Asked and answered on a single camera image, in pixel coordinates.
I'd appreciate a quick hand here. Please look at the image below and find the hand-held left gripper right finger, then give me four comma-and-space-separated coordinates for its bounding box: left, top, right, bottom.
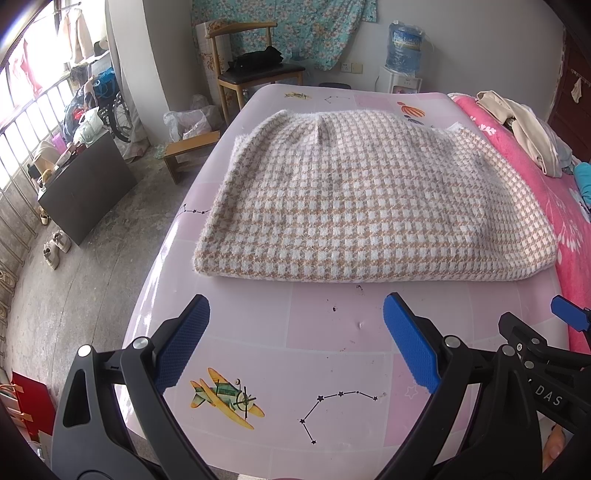
382, 292, 543, 480

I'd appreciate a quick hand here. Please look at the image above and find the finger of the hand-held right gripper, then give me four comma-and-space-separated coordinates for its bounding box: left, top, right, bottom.
498, 311, 550, 356
551, 295, 591, 330

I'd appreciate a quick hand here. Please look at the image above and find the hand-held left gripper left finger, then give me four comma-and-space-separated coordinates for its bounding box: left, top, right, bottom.
51, 293, 220, 480

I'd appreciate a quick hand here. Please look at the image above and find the beige houndstooth knit coat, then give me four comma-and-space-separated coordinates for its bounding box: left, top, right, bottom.
194, 108, 559, 283

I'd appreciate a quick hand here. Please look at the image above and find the pile of clothes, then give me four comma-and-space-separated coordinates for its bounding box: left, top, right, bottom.
62, 67, 116, 146

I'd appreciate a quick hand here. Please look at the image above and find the person's right hand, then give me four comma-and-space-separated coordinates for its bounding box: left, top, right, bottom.
542, 425, 568, 469

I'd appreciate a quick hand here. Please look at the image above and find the pink floral blanket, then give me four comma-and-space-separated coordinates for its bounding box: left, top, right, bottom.
448, 92, 591, 356

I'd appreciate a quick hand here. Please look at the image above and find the teal quilt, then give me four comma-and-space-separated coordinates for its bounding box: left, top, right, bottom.
574, 161, 591, 208

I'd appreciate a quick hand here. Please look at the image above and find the red box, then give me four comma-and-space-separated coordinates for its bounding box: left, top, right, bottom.
9, 371, 58, 441

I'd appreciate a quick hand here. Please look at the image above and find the dark cabinet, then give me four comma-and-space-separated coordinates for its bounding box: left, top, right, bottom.
38, 131, 138, 246

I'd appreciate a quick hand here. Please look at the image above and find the small wooden stool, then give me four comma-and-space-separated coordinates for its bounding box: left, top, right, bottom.
163, 130, 221, 184

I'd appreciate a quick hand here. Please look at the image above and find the metal window railing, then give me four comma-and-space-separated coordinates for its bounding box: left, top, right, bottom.
0, 69, 116, 333

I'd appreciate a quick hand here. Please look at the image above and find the white plastic bag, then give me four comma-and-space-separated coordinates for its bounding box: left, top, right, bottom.
164, 95, 222, 141

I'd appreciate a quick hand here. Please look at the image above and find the white water dispenser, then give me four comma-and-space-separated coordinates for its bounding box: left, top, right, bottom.
379, 66, 423, 94

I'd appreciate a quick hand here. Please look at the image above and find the wooden chair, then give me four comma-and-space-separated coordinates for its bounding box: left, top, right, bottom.
205, 19, 306, 121

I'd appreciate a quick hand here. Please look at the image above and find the floral patterned panel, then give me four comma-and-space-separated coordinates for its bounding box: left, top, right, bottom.
194, 21, 232, 112

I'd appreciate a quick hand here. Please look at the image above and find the black bag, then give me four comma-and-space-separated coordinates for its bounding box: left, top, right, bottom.
228, 46, 283, 71

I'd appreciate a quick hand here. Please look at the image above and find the blue water bottle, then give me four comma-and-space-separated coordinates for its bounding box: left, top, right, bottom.
385, 21, 424, 75

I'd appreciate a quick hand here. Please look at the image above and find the hanging pink garment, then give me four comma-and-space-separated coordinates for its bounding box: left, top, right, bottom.
9, 39, 44, 93

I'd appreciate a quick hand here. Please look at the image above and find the teal floral hanging cloth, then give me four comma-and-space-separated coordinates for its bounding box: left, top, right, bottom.
191, 0, 378, 71

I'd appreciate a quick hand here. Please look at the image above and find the hanging beige garment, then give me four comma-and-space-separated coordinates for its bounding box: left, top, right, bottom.
58, 7, 95, 63

